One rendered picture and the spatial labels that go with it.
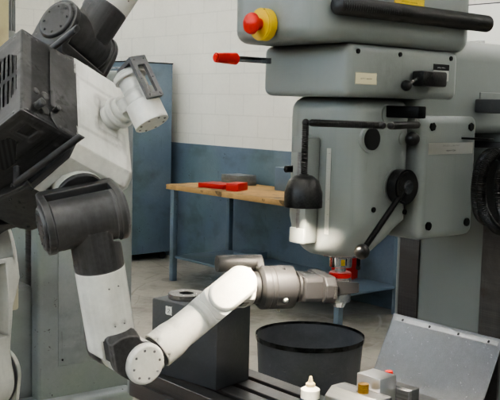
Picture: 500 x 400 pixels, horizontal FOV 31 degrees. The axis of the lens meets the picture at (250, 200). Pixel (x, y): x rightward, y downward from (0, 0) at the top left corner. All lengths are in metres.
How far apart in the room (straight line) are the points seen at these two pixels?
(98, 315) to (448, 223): 0.77
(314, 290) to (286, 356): 1.96
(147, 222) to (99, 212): 7.67
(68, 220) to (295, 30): 0.53
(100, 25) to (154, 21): 8.00
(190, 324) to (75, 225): 0.33
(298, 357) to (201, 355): 1.62
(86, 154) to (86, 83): 0.17
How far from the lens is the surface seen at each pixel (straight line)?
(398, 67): 1.82
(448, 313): 2.22
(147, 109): 1.68
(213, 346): 2.15
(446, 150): 1.94
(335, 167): 1.78
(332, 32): 1.67
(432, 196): 1.92
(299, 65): 1.80
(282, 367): 3.82
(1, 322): 2.03
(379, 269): 7.48
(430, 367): 2.21
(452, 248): 2.19
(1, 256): 2.03
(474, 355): 2.16
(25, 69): 1.66
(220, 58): 1.77
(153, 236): 9.32
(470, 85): 2.01
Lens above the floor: 1.61
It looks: 6 degrees down
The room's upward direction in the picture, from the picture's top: 1 degrees clockwise
